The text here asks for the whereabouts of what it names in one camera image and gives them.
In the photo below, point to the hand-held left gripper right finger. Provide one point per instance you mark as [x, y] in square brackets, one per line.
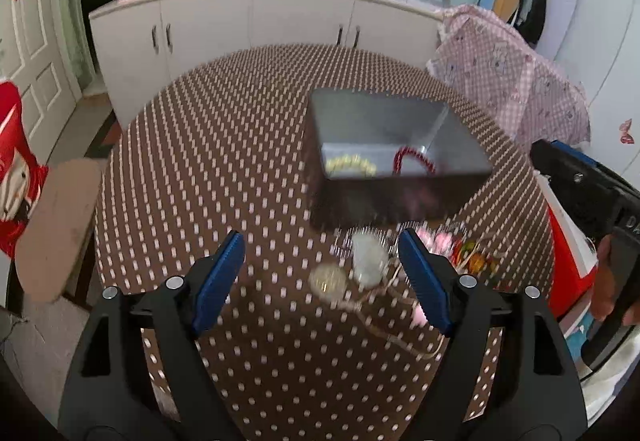
[425, 281]

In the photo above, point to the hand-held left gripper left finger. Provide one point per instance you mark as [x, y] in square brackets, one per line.
[220, 281]

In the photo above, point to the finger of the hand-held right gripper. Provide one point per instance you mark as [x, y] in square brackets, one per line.
[570, 181]

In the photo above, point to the translucent white pendant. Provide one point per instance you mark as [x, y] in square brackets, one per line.
[367, 258]

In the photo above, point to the dark grey box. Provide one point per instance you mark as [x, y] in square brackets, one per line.
[350, 206]

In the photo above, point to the person's right hand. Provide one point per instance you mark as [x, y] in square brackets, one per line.
[604, 276]

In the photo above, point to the pink hair ornament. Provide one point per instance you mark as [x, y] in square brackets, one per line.
[435, 241]

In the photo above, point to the red chair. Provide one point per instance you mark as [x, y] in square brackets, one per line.
[567, 241]

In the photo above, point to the butterfly sticker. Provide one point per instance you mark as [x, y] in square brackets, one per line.
[626, 131]

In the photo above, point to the round gold ornament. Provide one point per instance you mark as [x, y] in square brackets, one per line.
[327, 282]

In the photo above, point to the brown polka dot tablecloth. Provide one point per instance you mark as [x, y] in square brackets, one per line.
[225, 171]

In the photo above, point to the pink checkered cloth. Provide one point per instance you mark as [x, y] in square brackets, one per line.
[500, 71]

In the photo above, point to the brown stool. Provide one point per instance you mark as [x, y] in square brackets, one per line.
[55, 231]

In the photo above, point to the red printed bag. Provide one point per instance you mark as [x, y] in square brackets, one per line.
[12, 171]

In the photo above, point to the white cabinet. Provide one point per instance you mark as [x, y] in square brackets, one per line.
[210, 31]

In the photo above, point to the white door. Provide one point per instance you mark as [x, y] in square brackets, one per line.
[35, 46]

